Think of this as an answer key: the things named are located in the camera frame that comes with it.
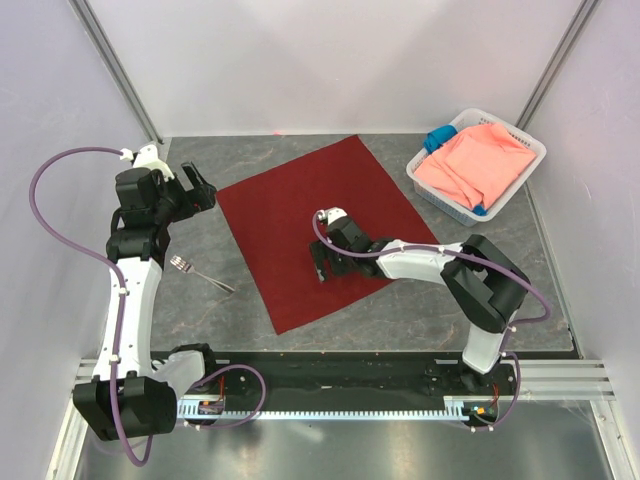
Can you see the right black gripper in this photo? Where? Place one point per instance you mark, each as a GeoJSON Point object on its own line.
{"type": "Point", "coordinates": [319, 253]}

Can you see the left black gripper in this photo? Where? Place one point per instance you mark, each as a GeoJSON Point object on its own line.
{"type": "Point", "coordinates": [200, 197]}

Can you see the dark red cloth napkin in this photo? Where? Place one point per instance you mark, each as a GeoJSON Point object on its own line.
{"type": "Point", "coordinates": [270, 217]}

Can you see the silver metal fork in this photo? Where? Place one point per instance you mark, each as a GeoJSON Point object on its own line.
{"type": "Point", "coordinates": [188, 268]}

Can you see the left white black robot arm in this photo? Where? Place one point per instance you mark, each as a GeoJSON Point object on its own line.
{"type": "Point", "coordinates": [127, 395]}

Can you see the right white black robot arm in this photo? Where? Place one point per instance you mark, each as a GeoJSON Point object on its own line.
{"type": "Point", "coordinates": [487, 286]}

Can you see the white plastic basket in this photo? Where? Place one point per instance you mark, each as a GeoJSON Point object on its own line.
{"type": "Point", "coordinates": [467, 118]}

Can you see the blue cloth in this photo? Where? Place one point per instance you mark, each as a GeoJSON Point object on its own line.
{"type": "Point", "coordinates": [436, 138]}

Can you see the salmon pink cloth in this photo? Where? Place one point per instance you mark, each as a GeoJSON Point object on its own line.
{"type": "Point", "coordinates": [475, 166]}

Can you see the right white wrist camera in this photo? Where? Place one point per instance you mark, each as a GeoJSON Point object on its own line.
{"type": "Point", "coordinates": [330, 215]}

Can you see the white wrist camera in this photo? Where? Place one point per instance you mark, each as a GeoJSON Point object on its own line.
{"type": "Point", "coordinates": [147, 157]}
{"type": "Point", "coordinates": [330, 215]}

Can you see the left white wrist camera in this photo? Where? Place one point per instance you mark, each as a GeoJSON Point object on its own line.
{"type": "Point", "coordinates": [147, 157]}

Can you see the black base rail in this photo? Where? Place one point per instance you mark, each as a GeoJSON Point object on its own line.
{"type": "Point", "coordinates": [427, 373]}

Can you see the white slotted cable duct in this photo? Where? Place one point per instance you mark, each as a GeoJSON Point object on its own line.
{"type": "Point", "coordinates": [193, 408]}

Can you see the left aluminium frame post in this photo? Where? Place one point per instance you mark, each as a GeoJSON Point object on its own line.
{"type": "Point", "coordinates": [96, 33]}

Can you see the aluminium frame post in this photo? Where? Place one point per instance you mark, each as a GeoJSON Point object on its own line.
{"type": "Point", "coordinates": [568, 41]}
{"type": "Point", "coordinates": [96, 33]}

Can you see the right aluminium frame post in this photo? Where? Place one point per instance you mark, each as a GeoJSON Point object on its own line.
{"type": "Point", "coordinates": [568, 41]}

